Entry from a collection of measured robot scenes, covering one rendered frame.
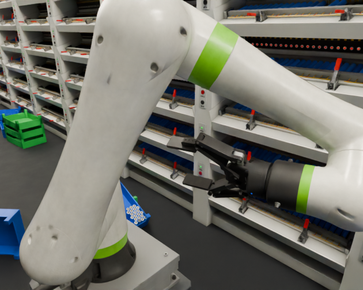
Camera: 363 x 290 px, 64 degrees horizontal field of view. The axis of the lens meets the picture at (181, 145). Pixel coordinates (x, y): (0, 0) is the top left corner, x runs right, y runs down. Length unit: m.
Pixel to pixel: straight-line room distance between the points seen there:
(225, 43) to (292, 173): 0.26
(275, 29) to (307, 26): 0.11
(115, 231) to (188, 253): 0.68
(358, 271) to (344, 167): 0.67
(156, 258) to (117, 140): 0.46
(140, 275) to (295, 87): 0.55
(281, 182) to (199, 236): 0.93
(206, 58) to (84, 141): 0.24
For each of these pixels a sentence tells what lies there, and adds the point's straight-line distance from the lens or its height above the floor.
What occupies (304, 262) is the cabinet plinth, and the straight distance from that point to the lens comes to 1.34.
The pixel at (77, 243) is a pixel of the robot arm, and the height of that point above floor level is 0.59.
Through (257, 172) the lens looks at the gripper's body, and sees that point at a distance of 0.58.
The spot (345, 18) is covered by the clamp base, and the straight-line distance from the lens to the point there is 0.99.
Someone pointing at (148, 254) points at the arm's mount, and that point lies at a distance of 0.82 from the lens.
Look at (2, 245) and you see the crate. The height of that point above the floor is 0.00.
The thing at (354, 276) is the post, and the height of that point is 0.14.
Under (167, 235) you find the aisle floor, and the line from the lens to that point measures 1.45.
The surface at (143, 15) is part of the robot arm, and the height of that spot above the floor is 0.93.
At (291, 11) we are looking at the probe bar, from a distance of 1.08.
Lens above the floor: 0.92
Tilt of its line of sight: 22 degrees down
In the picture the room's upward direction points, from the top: straight up
